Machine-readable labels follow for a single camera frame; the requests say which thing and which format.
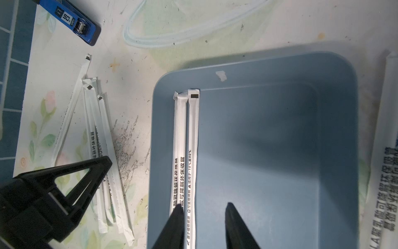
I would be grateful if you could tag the blue stapler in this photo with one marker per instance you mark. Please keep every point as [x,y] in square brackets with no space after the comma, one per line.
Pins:
[73,18]

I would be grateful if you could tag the wrapped straw pile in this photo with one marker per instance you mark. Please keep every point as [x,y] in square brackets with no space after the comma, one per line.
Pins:
[109,199]
[379,226]

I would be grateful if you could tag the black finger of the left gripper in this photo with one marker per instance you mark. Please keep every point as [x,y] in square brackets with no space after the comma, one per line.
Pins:
[34,211]

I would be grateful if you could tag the left wrapped straw pile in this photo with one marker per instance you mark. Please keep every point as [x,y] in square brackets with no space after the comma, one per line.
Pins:
[109,199]

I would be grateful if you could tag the blue storage tray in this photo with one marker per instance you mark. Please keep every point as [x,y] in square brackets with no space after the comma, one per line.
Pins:
[278,139]

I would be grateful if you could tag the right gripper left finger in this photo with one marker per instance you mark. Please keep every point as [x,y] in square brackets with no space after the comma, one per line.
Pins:
[172,235]

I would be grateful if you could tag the right wrapped straw pile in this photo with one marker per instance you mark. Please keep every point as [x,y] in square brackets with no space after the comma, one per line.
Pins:
[379,226]

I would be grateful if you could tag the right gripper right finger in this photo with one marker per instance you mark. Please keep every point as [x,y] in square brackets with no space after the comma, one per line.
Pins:
[238,235]

